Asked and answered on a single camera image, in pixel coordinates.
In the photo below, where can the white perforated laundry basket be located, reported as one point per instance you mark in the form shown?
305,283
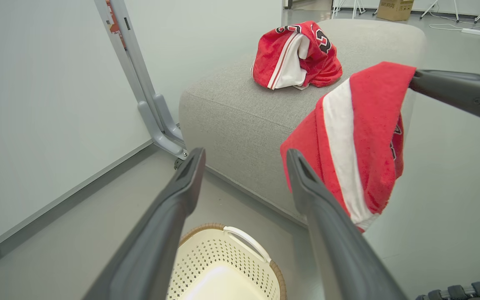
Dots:
223,283

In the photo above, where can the red Bulls basketball jersey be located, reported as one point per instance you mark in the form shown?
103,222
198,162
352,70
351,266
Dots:
319,62

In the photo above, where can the brown cardboard box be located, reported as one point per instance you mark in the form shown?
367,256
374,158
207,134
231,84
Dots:
395,9

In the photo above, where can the white power strip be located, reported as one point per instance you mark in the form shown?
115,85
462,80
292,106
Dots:
474,31

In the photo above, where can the grey fabric sofa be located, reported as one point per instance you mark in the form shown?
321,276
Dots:
231,116

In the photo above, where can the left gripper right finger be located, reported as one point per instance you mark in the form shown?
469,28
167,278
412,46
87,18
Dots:
340,250

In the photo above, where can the red shorts with white stripe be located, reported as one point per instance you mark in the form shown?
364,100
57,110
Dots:
373,137

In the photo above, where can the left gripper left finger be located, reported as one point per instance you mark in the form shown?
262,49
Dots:
156,233

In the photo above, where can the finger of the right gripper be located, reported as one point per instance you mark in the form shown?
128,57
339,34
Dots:
456,89

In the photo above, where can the grey partition frame foot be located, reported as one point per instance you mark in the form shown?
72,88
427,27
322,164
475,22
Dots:
148,104

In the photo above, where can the grey partition bottom rail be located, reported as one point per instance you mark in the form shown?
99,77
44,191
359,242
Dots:
56,208

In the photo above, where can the white tripod stand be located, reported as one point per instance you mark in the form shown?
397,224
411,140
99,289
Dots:
452,8
354,6

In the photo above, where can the red sticker label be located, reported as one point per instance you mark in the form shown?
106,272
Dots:
114,25

